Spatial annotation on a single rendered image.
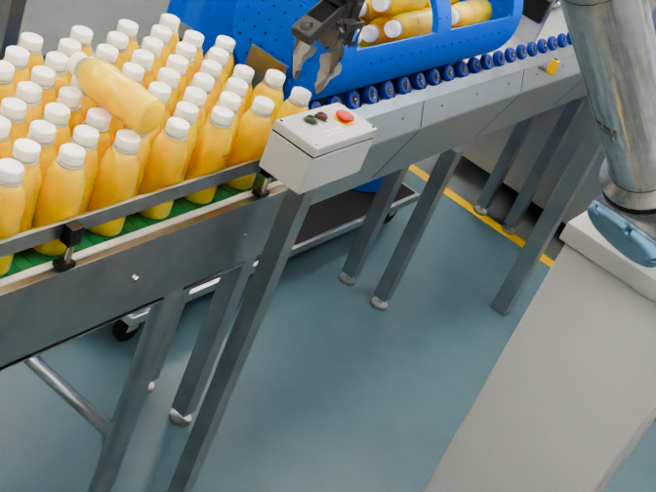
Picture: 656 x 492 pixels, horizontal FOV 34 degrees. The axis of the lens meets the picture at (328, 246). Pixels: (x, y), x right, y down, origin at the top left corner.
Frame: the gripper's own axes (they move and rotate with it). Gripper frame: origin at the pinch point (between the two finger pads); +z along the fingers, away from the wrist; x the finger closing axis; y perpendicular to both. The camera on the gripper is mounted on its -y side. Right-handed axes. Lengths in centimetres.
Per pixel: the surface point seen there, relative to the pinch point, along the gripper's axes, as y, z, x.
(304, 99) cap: -1.3, 2.7, -1.9
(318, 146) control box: -18.0, 0.2, -17.4
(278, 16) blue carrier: 13.7, -2.2, 19.2
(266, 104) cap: -13.1, 2.1, -1.5
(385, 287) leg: 114, 102, 9
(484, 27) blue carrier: 79, -1, 2
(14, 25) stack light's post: -27, 12, 50
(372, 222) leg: 114, 85, 23
